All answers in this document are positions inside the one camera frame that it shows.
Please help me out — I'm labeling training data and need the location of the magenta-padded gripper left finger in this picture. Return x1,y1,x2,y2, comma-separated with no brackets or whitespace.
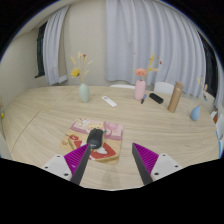
41,142,92,186

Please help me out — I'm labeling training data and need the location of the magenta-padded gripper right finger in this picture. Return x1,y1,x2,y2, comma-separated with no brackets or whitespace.
131,142,184,186

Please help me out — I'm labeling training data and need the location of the black computer mouse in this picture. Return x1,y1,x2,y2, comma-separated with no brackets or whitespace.
86,127,105,151

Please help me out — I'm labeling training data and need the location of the colourful printed mouse pad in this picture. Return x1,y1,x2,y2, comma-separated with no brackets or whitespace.
59,117,125,165

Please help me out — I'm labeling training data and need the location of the blue vase with dried flowers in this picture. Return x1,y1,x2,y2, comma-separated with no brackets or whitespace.
189,74,209,122

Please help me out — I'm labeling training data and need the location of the small black case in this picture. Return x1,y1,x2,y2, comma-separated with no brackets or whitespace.
148,92,165,105

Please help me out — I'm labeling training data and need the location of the green vase with dried flowers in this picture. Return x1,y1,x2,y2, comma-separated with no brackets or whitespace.
70,50,94,104

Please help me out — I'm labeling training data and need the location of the white chair backrest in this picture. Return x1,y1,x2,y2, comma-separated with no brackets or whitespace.
153,81,176,96
109,83,136,90

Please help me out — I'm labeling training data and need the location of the pink vase with dried flowers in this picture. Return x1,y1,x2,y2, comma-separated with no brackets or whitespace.
133,53,164,102

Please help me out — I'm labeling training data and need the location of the small white remote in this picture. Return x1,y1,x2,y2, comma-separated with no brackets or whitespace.
101,95,118,108

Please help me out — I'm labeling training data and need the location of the narrow white curtain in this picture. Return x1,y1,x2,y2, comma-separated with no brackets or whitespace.
42,3,71,86
213,56,224,111

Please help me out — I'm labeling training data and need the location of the wide white curtain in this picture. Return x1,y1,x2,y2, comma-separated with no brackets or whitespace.
104,0,208,98

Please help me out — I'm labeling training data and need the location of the dark window with black frame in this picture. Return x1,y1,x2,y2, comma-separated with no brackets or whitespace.
198,31,219,98
34,21,48,79

